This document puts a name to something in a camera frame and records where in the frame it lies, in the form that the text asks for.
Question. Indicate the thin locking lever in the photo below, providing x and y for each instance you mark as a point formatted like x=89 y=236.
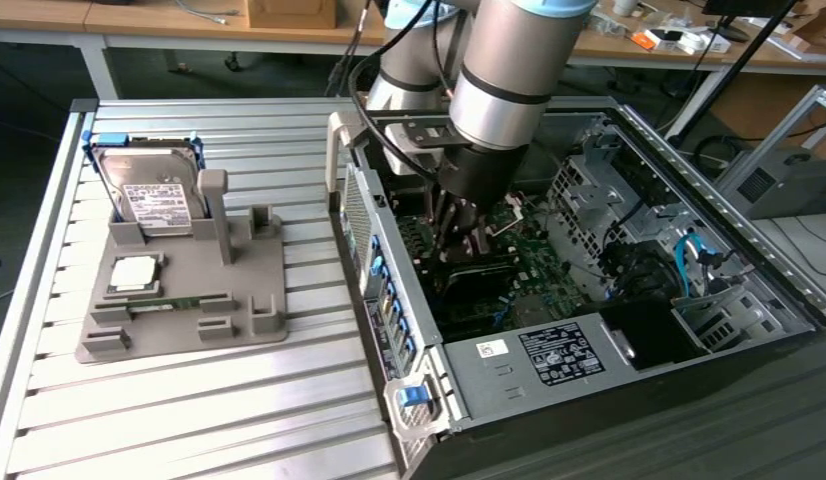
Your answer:
x=428 y=202

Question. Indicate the green motherboard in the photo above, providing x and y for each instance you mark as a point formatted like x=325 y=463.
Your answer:
x=545 y=270

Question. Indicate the grey plastic parts rack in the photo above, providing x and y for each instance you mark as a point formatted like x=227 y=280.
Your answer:
x=185 y=280

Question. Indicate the silver CPU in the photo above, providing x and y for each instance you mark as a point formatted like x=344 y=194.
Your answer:
x=134 y=272

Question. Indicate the white cup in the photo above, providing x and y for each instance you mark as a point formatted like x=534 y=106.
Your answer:
x=625 y=6

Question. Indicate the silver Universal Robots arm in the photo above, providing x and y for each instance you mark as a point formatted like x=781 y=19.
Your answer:
x=512 y=65

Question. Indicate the black square cover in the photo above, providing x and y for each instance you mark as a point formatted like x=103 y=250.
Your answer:
x=645 y=330

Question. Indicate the white box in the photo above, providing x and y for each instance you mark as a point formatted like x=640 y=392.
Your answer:
x=708 y=44

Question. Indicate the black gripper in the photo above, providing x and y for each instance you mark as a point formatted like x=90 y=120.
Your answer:
x=481 y=175

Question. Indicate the black monitor with stand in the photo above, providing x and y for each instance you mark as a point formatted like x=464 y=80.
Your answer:
x=728 y=31

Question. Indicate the green RAM stick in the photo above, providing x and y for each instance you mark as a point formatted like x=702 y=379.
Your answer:
x=165 y=303

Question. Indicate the silver disk bay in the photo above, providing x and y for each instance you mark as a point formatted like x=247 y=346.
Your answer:
x=725 y=320

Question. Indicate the silver perforated drive cage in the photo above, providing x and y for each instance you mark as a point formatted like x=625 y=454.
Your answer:
x=585 y=200

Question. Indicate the aluminium profile frame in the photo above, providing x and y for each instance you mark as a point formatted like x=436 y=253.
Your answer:
x=808 y=107

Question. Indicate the silver hard disk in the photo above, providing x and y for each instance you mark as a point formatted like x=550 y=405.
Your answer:
x=151 y=200

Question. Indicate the grey computer tower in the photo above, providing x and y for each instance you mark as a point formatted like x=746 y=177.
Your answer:
x=785 y=185

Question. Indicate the open black PC case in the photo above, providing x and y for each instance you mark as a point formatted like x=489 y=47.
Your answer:
x=572 y=125

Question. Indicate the brown cardboard box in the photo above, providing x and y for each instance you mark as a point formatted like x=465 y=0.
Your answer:
x=291 y=15

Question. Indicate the open cardboard carton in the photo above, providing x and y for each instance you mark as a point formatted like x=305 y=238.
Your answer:
x=819 y=27

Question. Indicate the grey power supply unit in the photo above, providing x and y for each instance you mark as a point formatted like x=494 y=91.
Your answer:
x=492 y=375

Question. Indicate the metal socket cover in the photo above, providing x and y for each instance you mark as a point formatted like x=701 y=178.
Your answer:
x=508 y=220

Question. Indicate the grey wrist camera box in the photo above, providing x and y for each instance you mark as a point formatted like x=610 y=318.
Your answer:
x=408 y=150

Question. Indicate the blue case latch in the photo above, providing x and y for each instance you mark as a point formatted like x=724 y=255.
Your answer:
x=410 y=396

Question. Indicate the wooden desk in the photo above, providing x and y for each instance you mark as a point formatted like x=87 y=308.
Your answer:
x=118 y=20

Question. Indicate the hard drive in blue caddy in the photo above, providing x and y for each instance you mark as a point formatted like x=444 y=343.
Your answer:
x=107 y=140

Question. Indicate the black tripod pole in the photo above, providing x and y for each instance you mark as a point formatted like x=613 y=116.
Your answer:
x=738 y=65

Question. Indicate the orange box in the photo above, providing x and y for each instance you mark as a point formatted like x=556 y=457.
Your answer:
x=652 y=40

